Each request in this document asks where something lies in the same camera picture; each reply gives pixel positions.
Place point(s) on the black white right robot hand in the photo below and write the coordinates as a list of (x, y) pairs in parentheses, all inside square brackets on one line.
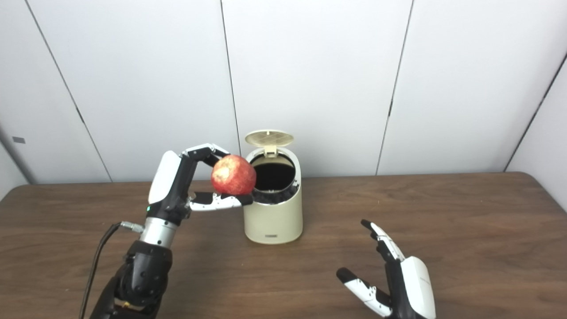
[(412, 283)]

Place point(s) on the red apple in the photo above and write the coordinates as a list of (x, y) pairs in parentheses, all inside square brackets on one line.
[(232, 175)]

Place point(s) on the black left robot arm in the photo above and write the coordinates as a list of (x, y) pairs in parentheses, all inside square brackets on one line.
[(144, 270)]

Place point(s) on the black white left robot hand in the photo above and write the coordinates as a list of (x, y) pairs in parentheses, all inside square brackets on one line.
[(170, 186)]

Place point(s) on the black bin liner bag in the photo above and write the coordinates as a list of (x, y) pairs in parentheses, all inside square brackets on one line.
[(274, 177)]

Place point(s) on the round cream bin lid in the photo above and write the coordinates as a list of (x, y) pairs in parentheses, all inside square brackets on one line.
[(269, 138)]

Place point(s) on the cream-colored tabletop bin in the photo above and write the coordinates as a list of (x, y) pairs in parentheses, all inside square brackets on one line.
[(274, 221)]

